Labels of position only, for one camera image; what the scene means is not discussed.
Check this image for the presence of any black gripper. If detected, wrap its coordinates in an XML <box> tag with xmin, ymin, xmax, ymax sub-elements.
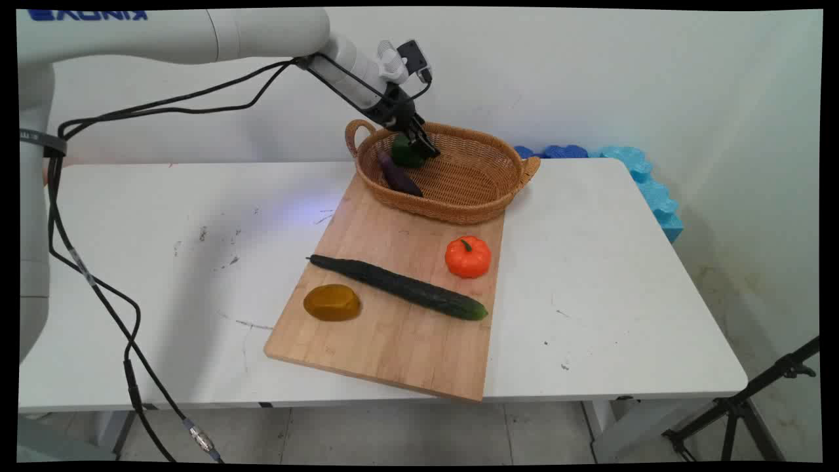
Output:
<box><xmin>375</xmin><ymin>85</ymin><xmax>442</xmax><ymax>158</ymax></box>

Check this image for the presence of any green toy bell pepper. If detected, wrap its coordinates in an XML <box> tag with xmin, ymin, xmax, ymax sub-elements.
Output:
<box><xmin>391</xmin><ymin>133</ymin><xmax>428</xmax><ymax>169</ymax></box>

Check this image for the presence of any mustard yellow toy potato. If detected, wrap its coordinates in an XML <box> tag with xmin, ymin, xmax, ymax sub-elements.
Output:
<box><xmin>302</xmin><ymin>283</ymin><xmax>362</xmax><ymax>323</ymax></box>

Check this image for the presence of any purple toy eggplant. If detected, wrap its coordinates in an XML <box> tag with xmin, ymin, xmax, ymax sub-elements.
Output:
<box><xmin>377</xmin><ymin>151</ymin><xmax>425</xmax><ymax>198</ymax></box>

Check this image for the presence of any woven wicker basket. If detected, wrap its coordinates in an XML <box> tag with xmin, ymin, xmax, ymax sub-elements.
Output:
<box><xmin>345</xmin><ymin>119</ymin><xmax>542</xmax><ymax>226</ymax></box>

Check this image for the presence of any orange toy pumpkin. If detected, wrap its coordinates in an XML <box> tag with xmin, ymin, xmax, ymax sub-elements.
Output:
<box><xmin>444</xmin><ymin>235</ymin><xmax>492</xmax><ymax>280</ymax></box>

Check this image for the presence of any dark blue foam piece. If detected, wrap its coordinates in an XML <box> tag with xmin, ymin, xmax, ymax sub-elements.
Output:
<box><xmin>513</xmin><ymin>144</ymin><xmax>589</xmax><ymax>160</ymax></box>

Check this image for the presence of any dark green toy cucumber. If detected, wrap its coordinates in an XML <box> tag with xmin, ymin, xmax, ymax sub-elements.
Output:
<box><xmin>306</xmin><ymin>254</ymin><xmax>490</xmax><ymax>322</ymax></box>

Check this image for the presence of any wooden cutting board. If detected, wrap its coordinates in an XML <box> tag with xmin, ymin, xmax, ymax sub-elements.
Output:
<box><xmin>263</xmin><ymin>172</ymin><xmax>506</xmax><ymax>403</ymax></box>

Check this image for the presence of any light blue foam piece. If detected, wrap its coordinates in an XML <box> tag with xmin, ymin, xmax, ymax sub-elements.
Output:
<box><xmin>587</xmin><ymin>145</ymin><xmax>685</xmax><ymax>244</ymax></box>

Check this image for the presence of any white table leg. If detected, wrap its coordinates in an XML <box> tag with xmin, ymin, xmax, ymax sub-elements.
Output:
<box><xmin>92</xmin><ymin>409</ymin><xmax>142</xmax><ymax>458</ymax></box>
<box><xmin>582</xmin><ymin>398</ymin><xmax>663</xmax><ymax>463</ymax></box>

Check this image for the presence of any black tripod stand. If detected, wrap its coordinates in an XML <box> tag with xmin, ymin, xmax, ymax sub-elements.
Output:
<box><xmin>661</xmin><ymin>335</ymin><xmax>821</xmax><ymax>463</ymax></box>

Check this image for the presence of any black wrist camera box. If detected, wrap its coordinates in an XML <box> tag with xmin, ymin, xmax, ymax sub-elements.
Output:
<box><xmin>396</xmin><ymin>40</ymin><xmax>434</xmax><ymax>85</ymax></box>

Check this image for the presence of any black cable with silver connector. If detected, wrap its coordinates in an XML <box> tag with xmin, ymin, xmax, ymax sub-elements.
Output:
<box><xmin>46</xmin><ymin>58</ymin><xmax>309</xmax><ymax>463</ymax></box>

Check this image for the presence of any black strap band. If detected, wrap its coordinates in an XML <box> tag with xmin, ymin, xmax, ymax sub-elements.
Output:
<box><xmin>19</xmin><ymin>128</ymin><xmax>68</xmax><ymax>158</ymax></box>

